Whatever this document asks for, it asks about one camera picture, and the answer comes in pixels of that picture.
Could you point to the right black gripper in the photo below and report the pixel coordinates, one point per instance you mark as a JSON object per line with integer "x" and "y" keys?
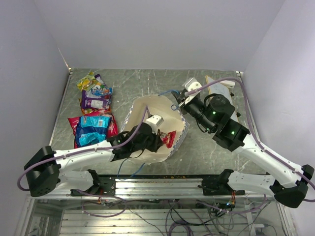
{"x": 181, "y": 100}

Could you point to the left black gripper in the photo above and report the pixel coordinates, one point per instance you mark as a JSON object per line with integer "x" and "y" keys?
{"x": 157, "y": 142}

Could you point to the red candy packet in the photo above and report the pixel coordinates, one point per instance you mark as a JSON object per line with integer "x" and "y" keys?
{"x": 168, "y": 138}

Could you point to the checkered paper bag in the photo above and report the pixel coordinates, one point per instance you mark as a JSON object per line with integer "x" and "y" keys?
{"x": 166, "y": 122}

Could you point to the pink chips bag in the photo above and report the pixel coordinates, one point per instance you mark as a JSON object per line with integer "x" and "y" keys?
{"x": 112, "y": 129}

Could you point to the orange candy bag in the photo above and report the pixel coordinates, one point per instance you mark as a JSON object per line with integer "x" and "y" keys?
{"x": 91, "y": 110}

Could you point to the blue snack bag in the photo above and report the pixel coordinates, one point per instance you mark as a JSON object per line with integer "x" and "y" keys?
{"x": 91, "y": 130}

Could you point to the blue candy packet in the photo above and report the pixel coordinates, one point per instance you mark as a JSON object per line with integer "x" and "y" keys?
{"x": 101, "y": 91}

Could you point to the purple snack packet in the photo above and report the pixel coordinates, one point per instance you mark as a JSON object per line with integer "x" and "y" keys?
{"x": 90, "y": 101}
{"x": 99, "y": 79}

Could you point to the yellow green candy bag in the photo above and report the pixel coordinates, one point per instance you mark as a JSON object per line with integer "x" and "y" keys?
{"x": 87, "y": 82}

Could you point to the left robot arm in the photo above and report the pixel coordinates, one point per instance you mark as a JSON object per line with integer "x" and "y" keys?
{"x": 49, "y": 169}

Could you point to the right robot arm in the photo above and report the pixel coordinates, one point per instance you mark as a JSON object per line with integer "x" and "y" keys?
{"x": 289, "y": 187}

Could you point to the small whiteboard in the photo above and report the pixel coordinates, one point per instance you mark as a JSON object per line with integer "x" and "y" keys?
{"x": 218, "y": 88}

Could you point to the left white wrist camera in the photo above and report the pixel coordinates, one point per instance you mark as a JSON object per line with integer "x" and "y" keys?
{"x": 154, "y": 121}

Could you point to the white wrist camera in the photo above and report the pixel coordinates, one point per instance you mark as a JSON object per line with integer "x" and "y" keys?
{"x": 191, "y": 89}
{"x": 154, "y": 121}

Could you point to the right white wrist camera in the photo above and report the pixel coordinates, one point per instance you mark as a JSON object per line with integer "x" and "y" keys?
{"x": 191, "y": 89}

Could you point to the aluminium frame rail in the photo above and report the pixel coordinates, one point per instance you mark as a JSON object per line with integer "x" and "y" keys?
{"x": 167, "y": 187}

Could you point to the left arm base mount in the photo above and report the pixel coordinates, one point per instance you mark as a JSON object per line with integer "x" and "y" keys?
{"x": 105, "y": 187}

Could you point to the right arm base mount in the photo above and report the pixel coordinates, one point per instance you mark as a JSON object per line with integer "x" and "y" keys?
{"x": 212, "y": 187}

